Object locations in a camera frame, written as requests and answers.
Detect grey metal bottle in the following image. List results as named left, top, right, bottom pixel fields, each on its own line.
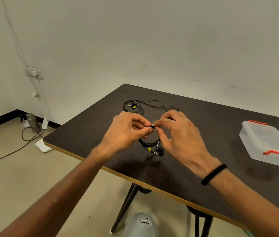
left=25, top=113, right=42, bottom=134

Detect light ripped jeans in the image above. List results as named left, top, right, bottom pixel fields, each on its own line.
left=122, top=212, right=159, bottom=237

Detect black wired earphones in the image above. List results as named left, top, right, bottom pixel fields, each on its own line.
left=138, top=123, right=165, bottom=157
left=123, top=100, right=181, bottom=115

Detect black wristband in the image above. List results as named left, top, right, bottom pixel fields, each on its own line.
left=201, top=163, right=228, bottom=186

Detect white wall socket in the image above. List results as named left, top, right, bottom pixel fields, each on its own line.
left=25, top=66, right=44, bottom=80

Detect clear container with red clips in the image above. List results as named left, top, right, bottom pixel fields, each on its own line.
left=239, top=120, right=279, bottom=167

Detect thin grey wall cable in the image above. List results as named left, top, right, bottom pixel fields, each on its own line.
left=0, top=0, right=29, bottom=68

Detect person's left forearm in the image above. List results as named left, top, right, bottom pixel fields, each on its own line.
left=0, top=146, right=106, bottom=237

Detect person's right forearm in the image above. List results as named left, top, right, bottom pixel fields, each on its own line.
left=209, top=168, right=279, bottom=237

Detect black table leg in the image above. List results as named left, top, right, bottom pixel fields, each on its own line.
left=186, top=205, right=214, bottom=237
left=109, top=183, right=140, bottom=235

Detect person's right hand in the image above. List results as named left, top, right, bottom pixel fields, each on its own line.
left=153, top=109, right=222, bottom=180

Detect black floor cable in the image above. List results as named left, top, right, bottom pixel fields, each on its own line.
left=0, top=127, right=46, bottom=169

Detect person's left hand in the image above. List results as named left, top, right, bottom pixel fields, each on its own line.
left=97, top=111, right=154, bottom=159

